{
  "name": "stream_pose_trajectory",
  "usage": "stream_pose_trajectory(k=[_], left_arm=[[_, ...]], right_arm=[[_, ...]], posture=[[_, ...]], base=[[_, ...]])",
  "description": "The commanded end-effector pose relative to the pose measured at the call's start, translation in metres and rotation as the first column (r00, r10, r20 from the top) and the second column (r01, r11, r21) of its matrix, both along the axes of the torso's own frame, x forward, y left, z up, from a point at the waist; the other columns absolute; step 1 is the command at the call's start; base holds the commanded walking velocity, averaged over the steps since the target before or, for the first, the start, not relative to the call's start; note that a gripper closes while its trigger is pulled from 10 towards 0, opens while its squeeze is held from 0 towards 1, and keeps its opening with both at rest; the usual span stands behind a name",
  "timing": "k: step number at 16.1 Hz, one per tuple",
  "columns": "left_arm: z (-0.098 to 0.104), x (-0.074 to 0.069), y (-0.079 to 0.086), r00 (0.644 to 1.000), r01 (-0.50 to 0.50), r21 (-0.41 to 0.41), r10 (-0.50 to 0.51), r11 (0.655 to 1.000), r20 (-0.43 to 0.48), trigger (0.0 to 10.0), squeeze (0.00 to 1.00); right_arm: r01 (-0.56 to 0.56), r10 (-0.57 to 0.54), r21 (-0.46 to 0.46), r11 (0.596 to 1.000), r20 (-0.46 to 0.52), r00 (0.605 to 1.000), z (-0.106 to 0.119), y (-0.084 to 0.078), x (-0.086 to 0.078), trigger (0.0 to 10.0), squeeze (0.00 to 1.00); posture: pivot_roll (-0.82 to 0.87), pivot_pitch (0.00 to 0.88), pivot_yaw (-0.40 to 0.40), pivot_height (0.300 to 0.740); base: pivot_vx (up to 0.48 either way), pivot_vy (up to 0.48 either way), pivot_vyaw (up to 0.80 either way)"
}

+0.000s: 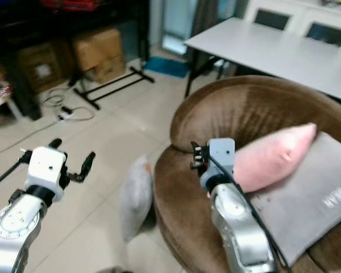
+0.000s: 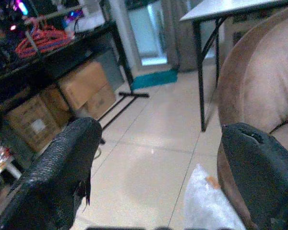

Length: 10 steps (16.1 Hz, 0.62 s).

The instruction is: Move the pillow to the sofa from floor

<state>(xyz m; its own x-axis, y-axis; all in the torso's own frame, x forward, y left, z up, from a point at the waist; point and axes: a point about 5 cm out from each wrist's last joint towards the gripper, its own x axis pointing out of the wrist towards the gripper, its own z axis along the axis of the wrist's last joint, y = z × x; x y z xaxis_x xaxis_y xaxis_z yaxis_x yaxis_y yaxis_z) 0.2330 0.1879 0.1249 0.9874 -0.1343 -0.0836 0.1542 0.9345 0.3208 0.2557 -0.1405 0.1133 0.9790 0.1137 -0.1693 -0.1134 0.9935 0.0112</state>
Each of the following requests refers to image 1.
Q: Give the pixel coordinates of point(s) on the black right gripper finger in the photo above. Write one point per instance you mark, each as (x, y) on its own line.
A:
(194, 148)

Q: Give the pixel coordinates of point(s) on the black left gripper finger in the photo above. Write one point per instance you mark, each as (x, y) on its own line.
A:
(55, 143)
(88, 164)

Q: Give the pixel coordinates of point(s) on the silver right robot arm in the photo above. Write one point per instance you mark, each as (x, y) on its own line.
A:
(241, 230)

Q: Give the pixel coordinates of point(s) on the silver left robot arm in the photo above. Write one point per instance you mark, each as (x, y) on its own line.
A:
(11, 227)

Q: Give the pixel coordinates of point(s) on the brown round sofa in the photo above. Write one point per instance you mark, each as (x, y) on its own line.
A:
(227, 111)

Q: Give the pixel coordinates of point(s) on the grey plain pillow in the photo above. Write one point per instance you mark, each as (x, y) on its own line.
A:
(136, 199)

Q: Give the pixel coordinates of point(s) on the pink pillow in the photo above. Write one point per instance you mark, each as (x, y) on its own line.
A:
(273, 156)

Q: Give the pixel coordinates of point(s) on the blue floor mat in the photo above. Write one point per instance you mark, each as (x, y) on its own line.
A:
(165, 66)

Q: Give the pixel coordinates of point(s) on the white power strip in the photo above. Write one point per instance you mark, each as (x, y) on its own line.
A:
(66, 112)

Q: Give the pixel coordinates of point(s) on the small cluttered side table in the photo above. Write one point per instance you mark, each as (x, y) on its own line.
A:
(0, 94)

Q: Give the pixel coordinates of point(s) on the dark labelled cardboard box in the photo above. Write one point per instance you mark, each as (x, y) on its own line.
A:
(42, 68)

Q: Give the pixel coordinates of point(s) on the black metal stand base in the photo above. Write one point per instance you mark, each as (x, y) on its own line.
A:
(113, 85)

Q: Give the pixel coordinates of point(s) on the light cardboard box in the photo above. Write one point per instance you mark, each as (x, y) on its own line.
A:
(99, 52)

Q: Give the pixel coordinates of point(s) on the grey printed flat cushion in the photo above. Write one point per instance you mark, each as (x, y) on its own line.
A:
(307, 205)

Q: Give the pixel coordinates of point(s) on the white folding table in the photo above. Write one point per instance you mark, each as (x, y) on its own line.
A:
(273, 51)

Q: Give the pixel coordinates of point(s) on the grey curtain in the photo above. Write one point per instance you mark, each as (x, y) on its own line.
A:
(204, 14)

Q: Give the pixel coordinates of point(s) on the red bag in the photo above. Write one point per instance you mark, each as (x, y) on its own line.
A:
(71, 4)

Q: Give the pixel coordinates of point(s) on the black chair back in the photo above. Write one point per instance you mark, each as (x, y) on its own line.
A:
(328, 34)
(272, 19)

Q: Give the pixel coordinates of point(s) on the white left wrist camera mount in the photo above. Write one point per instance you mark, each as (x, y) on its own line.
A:
(46, 166)

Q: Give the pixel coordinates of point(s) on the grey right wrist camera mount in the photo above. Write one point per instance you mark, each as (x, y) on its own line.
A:
(221, 154)

